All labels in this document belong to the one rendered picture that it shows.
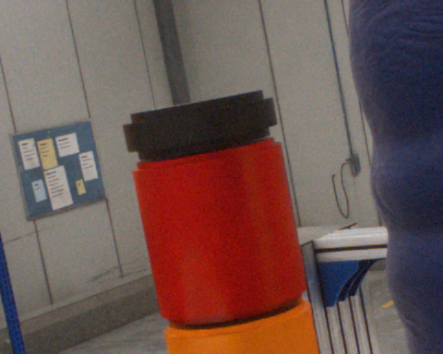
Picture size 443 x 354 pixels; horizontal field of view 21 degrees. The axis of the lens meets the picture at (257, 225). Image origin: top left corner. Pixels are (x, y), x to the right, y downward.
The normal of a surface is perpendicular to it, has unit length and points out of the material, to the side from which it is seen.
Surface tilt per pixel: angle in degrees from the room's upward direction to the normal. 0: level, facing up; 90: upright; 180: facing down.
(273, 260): 90
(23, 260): 90
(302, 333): 90
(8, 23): 90
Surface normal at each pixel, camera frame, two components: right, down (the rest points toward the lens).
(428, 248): -0.64, -0.07
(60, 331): 0.80, -0.07
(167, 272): -0.72, 0.22
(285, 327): 0.66, -0.03
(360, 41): -0.93, 0.05
